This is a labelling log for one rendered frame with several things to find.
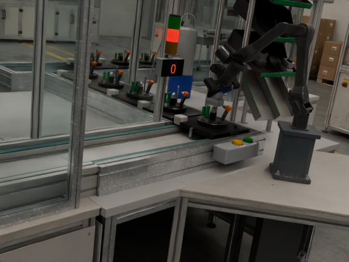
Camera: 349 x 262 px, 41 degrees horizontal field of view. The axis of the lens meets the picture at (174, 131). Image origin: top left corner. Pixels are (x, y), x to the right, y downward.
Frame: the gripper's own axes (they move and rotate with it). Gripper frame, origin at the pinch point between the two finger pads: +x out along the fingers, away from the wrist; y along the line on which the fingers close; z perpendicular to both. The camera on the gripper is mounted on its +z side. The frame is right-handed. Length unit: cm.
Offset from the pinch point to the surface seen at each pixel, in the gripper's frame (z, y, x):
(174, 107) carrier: 10.0, 2.8, 22.3
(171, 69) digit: 11.9, 19.8, -2.0
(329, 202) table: -66, 3, -14
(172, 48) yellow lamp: 17.2, 20.2, -8.9
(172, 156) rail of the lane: -24.9, 41.2, 3.4
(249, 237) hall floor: -43, -89, 106
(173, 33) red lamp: 20.7, 20.6, -13.5
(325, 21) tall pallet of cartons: 334, -822, 211
